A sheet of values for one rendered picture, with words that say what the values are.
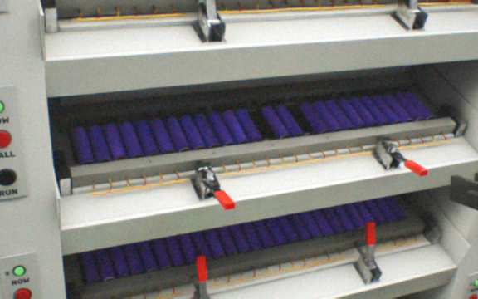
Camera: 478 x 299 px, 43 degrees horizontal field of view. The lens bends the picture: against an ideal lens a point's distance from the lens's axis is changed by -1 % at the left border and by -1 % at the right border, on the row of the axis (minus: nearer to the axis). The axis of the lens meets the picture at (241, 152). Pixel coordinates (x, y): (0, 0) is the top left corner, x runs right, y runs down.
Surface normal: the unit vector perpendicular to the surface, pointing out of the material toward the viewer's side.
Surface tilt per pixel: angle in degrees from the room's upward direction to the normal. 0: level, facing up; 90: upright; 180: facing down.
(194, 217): 107
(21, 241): 90
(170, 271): 17
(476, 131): 90
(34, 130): 90
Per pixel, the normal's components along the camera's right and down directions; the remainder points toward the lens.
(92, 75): 0.36, 0.66
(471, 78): -0.92, 0.13
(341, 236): 0.15, -0.74
